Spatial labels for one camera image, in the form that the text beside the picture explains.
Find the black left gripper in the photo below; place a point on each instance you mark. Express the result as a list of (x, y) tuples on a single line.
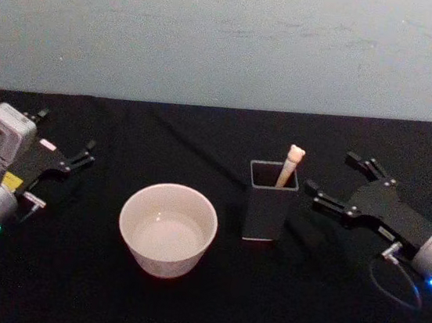
[(46, 162)]

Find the cream stick with bear head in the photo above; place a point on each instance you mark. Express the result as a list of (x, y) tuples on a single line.
[(291, 163)]

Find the black table cloth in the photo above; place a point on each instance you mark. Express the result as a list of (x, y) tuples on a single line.
[(197, 317)]

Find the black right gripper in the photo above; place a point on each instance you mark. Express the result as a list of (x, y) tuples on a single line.
[(384, 207)]

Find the dark square holder cup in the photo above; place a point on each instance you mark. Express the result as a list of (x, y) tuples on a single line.
[(264, 215)]

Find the white round bowl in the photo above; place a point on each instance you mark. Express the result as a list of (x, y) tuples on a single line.
[(167, 234)]

